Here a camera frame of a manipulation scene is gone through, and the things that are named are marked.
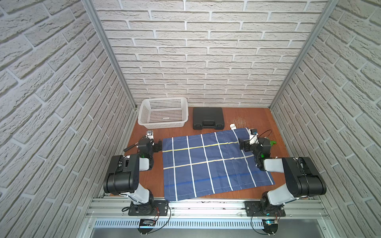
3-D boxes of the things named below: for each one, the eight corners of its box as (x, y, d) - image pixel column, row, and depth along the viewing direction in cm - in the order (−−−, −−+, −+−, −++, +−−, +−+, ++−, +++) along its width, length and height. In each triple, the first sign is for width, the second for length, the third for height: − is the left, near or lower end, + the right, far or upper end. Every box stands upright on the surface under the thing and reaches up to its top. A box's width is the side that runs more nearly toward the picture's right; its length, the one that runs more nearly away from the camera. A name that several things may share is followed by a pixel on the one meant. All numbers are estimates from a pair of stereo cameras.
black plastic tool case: (192, 130, 106) (192, 125, 102) (192, 110, 119) (192, 105, 114) (224, 130, 106) (225, 125, 102) (221, 110, 119) (222, 106, 115)
